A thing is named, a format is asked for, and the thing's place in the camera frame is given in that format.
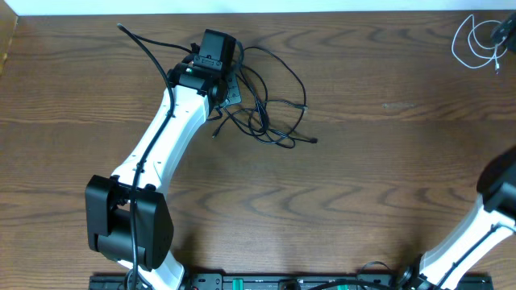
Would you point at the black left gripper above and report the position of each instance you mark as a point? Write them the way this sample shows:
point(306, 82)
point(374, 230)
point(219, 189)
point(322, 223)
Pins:
point(235, 97)

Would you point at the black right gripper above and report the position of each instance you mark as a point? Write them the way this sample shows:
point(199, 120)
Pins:
point(505, 26)

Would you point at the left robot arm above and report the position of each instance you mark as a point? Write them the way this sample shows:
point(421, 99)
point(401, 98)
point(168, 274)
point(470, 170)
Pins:
point(128, 219)

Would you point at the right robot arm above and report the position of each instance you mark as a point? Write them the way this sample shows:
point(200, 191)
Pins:
point(492, 217)

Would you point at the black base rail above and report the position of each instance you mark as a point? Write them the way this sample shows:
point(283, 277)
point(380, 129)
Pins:
point(216, 281)

